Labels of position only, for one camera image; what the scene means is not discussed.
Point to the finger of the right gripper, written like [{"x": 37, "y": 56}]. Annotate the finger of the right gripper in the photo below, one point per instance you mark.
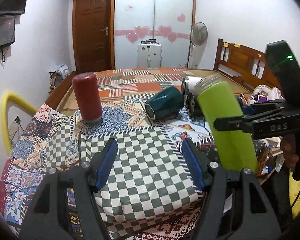
[
  {"x": 233, "y": 123},
  {"x": 263, "y": 108}
]

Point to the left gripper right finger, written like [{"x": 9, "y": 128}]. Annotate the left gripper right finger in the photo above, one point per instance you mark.
[{"x": 252, "y": 216}]

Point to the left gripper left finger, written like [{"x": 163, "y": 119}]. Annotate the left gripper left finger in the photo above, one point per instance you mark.
[{"x": 47, "y": 214}]

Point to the green glass bottle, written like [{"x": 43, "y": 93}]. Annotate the green glass bottle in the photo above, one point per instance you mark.
[{"x": 224, "y": 116}]

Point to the dark teal faceted cup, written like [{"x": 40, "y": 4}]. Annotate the dark teal faceted cup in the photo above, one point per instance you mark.
[{"x": 164, "y": 104}]

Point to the red cylindrical cup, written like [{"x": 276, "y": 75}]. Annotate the red cylindrical cup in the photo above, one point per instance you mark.
[{"x": 87, "y": 96}]

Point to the black thermos bottle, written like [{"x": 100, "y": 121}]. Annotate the black thermos bottle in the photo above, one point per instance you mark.
[{"x": 192, "y": 107}]

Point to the wooden bed headboard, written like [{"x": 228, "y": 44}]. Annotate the wooden bed headboard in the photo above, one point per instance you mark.
[{"x": 246, "y": 66}]

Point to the white thermos bottle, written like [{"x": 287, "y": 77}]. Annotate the white thermos bottle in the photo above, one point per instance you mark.
[{"x": 188, "y": 85}]

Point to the patchwork patterned bed cover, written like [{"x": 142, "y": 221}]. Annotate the patchwork patterned bed cover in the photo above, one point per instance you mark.
[{"x": 131, "y": 173}]

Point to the standing electric fan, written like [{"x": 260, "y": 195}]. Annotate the standing electric fan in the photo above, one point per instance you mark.
[{"x": 198, "y": 37}]

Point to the white appliance cabinet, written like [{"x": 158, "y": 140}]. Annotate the white appliance cabinet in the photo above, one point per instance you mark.
[{"x": 149, "y": 54}]

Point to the frosted sliding wardrobe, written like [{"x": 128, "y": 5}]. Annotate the frosted sliding wardrobe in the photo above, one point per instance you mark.
[{"x": 167, "y": 21}]

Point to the yellow foam tube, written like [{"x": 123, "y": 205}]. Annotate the yellow foam tube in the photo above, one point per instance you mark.
[{"x": 21, "y": 104}]

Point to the pile of clothes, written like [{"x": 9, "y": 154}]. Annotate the pile of clothes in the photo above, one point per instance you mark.
[{"x": 58, "y": 75}]

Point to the brown wooden door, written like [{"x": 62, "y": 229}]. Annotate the brown wooden door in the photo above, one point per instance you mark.
[{"x": 90, "y": 33}]

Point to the wall power socket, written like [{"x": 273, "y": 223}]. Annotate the wall power socket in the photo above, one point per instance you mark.
[{"x": 15, "y": 130}]

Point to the small black wall monitor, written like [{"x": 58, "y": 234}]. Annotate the small black wall monitor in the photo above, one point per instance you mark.
[{"x": 7, "y": 29}]

